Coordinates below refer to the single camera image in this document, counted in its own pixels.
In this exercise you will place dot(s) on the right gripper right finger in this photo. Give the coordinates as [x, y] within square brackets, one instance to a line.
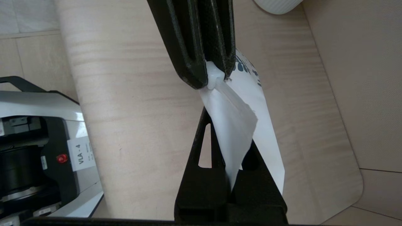
[257, 185]

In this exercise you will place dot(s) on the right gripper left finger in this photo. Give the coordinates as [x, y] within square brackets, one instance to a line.
[201, 185]

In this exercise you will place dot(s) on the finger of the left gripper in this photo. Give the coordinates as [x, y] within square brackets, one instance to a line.
[220, 31]
[182, 37]

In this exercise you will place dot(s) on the white horse-print zipper pouch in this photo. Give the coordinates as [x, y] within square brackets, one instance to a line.
[235, 125]

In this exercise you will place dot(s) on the white ribbed ceramic mug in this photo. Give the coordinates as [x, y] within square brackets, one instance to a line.
[276, 6]

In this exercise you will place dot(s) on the light wood shelf desk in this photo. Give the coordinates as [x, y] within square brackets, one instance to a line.
[361, 78]

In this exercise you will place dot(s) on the white robot chest block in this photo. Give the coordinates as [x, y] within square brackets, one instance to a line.
[37, 106]

